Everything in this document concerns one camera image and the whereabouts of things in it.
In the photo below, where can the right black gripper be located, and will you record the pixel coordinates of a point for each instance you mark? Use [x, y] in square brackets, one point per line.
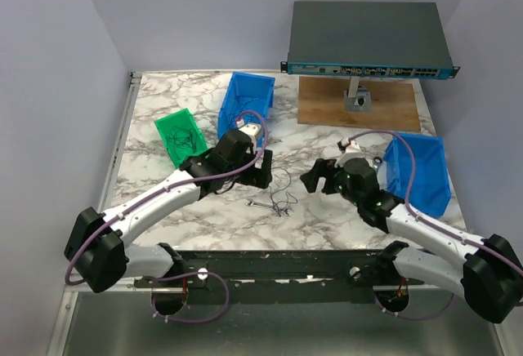
[322, 167]

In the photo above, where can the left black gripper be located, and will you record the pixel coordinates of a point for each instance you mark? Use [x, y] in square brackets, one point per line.
[261, 176]

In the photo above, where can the blue bin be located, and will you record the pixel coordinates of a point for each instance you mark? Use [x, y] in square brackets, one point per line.
[431, 191]
[245, 91]

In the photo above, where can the green plastic bin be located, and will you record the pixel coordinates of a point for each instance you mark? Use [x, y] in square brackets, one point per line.
[181, 136]

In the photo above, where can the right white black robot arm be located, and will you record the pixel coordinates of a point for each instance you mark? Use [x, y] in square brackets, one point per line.
[485, 272]

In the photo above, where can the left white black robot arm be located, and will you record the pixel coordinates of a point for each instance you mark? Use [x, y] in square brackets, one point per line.
[101, 248]

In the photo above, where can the small open-end wrench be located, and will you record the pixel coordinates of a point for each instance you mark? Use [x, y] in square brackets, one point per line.
[278, 210]

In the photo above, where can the brown wooden board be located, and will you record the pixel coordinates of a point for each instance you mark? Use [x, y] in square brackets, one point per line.
[338, 102]

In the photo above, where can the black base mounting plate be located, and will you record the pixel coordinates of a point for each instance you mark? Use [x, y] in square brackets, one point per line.
[263, 292]

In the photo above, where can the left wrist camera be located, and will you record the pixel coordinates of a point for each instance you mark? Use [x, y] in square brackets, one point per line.
[252, 130]

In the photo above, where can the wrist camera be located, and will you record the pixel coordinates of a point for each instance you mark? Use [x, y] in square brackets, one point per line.
[349, 149]
[252, 130]

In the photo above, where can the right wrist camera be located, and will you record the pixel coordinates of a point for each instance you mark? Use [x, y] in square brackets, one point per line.
[349, 149]

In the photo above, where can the grey metal switch stand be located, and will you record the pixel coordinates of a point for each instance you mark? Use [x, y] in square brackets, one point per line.
[357, 99]

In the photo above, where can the teal network switch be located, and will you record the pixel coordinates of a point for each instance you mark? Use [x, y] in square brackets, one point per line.
[368, 40]

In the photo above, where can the aluminium frame rail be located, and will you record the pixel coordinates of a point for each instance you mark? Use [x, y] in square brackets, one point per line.
[357, 268]

